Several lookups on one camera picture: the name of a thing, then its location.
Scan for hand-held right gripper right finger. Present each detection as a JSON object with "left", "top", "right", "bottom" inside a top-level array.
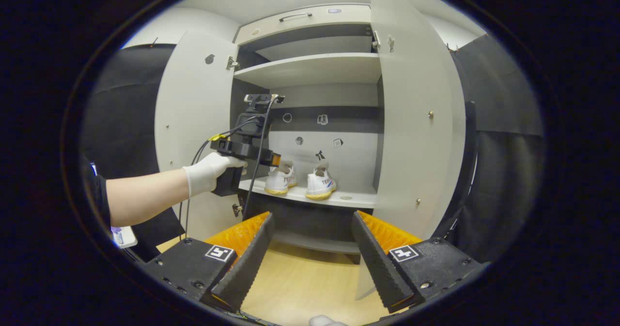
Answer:
[{"left": 351, "top": 212, "right": 491, "bottom": 314}]

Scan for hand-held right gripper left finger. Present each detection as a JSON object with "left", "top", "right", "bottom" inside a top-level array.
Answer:
[{"left": 140, "top": 213, "right": 278, "bottom": 313}]

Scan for black cable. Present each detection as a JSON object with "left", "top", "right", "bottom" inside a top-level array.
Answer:
[{"left": 178, "top": 96, "right": 279, "bottom": 239}]

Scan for white paper sheets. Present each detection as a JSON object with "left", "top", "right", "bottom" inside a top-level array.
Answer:
[{"left": 110, "top": 226, "right": 139, "bottom": 249}]

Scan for grey shoe cabinet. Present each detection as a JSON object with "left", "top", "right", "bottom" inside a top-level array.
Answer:
[{"left": 232, "top": 4, "right": 383, "bottom": 256}]

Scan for white shoe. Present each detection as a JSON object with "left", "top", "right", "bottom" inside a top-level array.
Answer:
[
  {"left": 305, "top": 161, "right": 337, "bottom": 201},
  {"left": 264, "top": 160, "right": 297, "bottom": 195}
]

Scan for black backdrop cloth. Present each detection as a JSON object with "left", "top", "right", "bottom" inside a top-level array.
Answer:
[
  {"left": 431, "top": 34, "right": 545, "bottom": 264},
  {"left": 80, "top": 44, "right": 185, "bottom": 264}
]

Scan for grey cabinet door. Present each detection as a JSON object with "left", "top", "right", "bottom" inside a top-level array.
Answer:
[
  {"left": 355, "top": 0, "right": 466, "bottom": 301},
  {"left": 154, "top": 30, "right": 240, "bottom": 242}
]

